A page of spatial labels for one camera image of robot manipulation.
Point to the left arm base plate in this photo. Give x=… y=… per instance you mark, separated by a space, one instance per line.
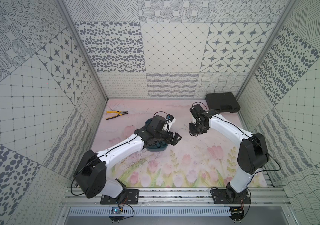
x=127 y=196

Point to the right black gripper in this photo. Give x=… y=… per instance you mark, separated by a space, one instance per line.
x=193 y=132

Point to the yellow handled pliers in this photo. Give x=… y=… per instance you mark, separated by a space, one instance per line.
x=115 y=114

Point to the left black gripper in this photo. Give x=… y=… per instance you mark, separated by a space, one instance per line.
x=167 y=137

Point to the aluminium mounting rail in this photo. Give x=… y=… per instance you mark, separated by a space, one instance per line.
x=267 y=196

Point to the black plastic tool case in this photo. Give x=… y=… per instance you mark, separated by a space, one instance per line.
x=222 y=102

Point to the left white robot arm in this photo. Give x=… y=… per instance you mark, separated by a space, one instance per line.
x=91 y=172

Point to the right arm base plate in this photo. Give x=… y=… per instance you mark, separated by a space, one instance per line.
x=228 y=196

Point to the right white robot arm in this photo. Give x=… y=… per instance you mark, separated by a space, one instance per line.
x=252 y=155

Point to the teal plastic storage box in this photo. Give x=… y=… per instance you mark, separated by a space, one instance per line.
x=155 y=146

